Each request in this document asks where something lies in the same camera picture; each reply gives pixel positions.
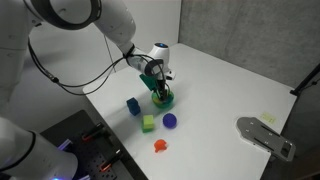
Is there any purple bumpy ball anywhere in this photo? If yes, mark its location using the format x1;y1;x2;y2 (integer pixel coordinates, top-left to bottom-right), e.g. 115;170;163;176
162;112;178;130

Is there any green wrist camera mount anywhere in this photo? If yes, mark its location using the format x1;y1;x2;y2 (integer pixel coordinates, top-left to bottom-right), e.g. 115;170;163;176
139;73;159;93

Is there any black perforated base board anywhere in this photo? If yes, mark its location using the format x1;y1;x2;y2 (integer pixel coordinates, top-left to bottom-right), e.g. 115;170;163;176
39;109;148;180

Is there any yellow sticky note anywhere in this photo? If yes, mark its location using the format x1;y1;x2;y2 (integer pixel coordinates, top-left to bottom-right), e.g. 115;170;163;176
260;112;277;125

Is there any black stand pole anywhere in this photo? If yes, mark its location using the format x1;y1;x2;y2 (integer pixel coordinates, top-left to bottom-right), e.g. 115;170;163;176
289;63;320;98

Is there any light green soft cube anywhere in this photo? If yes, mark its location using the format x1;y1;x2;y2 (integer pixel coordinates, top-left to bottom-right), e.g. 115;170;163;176
142;114;155;130

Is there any orange toy animal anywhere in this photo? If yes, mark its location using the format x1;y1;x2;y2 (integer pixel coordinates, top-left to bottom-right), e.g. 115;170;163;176
153;138;169;154

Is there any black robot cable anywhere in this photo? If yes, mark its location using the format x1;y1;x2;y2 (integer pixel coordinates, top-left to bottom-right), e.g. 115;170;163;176
27;37;134;97

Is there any grey metal mounting plate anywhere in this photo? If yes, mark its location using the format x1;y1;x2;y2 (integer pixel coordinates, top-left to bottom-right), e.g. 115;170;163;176
235;116;297;163

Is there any green plastic bowl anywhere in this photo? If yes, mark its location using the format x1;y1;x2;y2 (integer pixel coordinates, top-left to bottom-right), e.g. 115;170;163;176
151;89;175;109

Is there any orange handled black clamp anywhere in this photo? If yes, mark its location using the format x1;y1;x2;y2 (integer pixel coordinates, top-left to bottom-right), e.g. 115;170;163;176
99;149;123;173
81;122;110;142

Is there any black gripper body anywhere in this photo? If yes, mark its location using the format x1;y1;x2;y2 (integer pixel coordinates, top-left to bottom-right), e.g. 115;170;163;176
145;59;167;89

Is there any blue soft cube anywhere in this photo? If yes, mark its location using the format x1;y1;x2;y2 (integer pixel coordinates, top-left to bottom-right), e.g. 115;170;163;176
126;97;142;117

